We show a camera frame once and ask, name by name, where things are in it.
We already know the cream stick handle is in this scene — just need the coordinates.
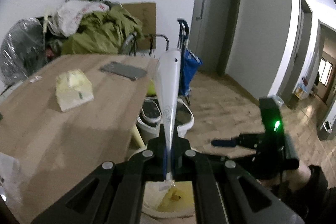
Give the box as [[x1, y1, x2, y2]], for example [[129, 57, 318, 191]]
[[43, 7, 50, 33]]

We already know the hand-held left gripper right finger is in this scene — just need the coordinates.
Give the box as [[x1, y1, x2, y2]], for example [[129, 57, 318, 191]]
[[170, 134, 305, 224]]

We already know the thick cream table leg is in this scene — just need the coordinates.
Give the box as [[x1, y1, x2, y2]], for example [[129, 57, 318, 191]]
[[130, 123, 145, 148]]

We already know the metal chair frame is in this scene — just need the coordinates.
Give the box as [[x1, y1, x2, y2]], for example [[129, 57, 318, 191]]
[[123, 32, 170, 56]]

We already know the crumpled clear plastic wrapper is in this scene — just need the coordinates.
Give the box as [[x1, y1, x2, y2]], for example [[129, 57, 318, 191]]
[[0, 153, 23, 203]]

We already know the white printed plastic bag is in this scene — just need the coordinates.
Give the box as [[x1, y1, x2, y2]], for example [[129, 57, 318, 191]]
[[49, 1, 111, 37]]

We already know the cream tissue pack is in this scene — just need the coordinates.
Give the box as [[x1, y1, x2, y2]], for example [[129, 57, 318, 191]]
[[55, 70, 94, 112]]

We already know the olive green cloth pile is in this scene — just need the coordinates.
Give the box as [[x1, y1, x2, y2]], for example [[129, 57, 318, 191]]
[[62, 0, 145, 56]]

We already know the blue shopping trolley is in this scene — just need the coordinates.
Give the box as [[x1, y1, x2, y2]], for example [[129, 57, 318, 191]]
[[177, 18, 203, 105]]

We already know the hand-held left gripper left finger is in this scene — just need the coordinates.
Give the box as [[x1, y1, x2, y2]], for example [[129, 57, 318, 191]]
[[31, 126, 169, 224]]

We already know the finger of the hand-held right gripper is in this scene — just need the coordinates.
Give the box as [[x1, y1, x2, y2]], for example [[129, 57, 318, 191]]
[[211, 135, 246, 149]]

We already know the person's right forearm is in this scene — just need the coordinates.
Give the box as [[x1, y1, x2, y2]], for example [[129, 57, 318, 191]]
[[273, 165, 336, 224]]

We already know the cardboard box with blue print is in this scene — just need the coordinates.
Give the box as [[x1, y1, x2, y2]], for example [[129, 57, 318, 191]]
[[294, 81, 310, 98]]

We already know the plastic-wrapped electric fan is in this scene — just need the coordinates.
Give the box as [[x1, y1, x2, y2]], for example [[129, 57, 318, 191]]
[[0, 18, 48, 86]]

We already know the grey hallway door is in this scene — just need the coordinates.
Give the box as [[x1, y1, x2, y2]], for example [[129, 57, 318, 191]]
[[277, 0, 313, 106]]

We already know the open grey doorway frame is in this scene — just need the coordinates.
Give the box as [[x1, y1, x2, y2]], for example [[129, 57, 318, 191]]
[[316, 19, 336, 140]]

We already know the cream plastic bucket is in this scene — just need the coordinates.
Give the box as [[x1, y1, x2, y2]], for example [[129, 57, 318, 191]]
[[142, 179, 197, 219]]

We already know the grey smartphone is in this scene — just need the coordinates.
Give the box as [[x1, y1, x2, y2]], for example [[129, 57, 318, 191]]
[[100, 61, 147, 81]]

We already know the brown cardboard sheet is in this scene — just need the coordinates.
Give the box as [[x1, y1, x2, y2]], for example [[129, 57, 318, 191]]
[[121, 2, 157, 51]]

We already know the long white plastic packet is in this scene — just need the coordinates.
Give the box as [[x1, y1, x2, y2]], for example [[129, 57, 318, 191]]
[[154, 48, 182, 185]]

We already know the person's right hand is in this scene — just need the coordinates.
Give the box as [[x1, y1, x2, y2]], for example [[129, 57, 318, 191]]
[[285, 165, 312, 188]]

